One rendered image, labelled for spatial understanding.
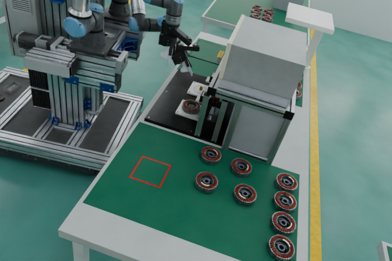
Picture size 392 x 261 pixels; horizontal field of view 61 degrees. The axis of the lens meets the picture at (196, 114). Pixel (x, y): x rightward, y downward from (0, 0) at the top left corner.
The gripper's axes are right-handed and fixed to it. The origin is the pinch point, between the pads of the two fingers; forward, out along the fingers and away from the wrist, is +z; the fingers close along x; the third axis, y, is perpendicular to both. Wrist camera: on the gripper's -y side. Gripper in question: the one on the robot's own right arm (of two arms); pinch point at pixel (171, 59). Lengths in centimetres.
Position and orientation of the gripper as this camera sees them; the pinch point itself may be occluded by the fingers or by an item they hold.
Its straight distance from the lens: 176.9
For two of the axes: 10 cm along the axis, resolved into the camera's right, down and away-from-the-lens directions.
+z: -1.8, 7.7, 6.1
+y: -9.7, -2.2, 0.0
